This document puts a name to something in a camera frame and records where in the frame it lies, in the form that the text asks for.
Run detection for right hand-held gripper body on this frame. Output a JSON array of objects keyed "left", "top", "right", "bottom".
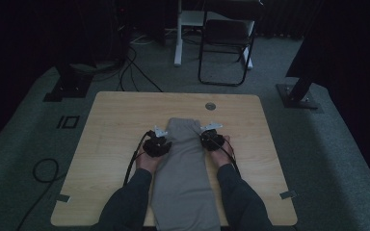
[{"left": 200, "top": 121, "right": 225, "bottom": 152}]

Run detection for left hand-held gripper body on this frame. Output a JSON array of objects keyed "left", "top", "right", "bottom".
[{"left": 143, "top": 125, "right": 170, "bottom": 158}]

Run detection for grey pants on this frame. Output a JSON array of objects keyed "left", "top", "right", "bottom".
[{"left": 150, "top": 116, "right": 222, "bottom": 231}]

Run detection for person's left hand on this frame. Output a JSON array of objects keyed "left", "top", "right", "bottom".
[{"left": 135, "top": 152, "right": 162, "bottom": 172}]

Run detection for person's right hand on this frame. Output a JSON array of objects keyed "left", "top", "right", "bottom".
[{"left": 210, "top": 136, "right": 235, "bottom": 167}]

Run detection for black floor tape mark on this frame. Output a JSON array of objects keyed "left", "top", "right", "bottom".
[{"left": 56, "top": 115, "right": 81, "bottom": 130}]

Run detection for black stand base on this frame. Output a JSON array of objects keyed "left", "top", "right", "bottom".
[{"left": 42, "top": 64, "right": 94, "bottom": 103}]

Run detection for black folding chair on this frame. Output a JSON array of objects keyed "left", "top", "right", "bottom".
[{"left": 198, "top": 0, "right": 264, "bottom": 87}]

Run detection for dark equipment rack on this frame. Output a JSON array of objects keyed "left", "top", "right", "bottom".
[{"left": 109, "top": 0, "right": 133, "bottom": 65}]

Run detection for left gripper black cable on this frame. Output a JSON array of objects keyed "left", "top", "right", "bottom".
[{"left": 122, "top": 130, "right": 152, "bottom": 187}]

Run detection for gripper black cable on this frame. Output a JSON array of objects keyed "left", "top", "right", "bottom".
[
  {"left": 210, "top": 136, "right": 242, "bottom": 179},
  {"left": 122, "top": 130, "right": 152, "bottom": 187}
]

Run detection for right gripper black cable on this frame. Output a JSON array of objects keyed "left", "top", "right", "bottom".
[{"left": 210, "top": 136, "right": 242, "bottom": 179}]

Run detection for straight black floor cable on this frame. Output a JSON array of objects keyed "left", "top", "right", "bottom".
[{"left": 126, "top": 56, "right": 164, "bottom": 93}]

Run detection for curved black floor cable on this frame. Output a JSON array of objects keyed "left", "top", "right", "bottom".
[{"left": 117, "top": 47, "right": 140, "bottom": 92}]

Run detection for black stand with post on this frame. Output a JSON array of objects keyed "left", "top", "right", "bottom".
[{"left": 276, "top": 32, "right": 326, "bottom": 114}]

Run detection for white desk frame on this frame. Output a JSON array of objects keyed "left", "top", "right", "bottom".
[{"left": 173, "top": 0, "right": 254, "bottom": 70}]

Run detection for white floor cable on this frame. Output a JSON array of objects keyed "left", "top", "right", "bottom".
[{"left": 130, "top": 33, "right": 156, "bottom": 46}]

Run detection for looped black floor cable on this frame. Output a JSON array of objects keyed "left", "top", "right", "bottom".
[{"left": 15, "top": 158, "right": 66, "bottom": 231}]

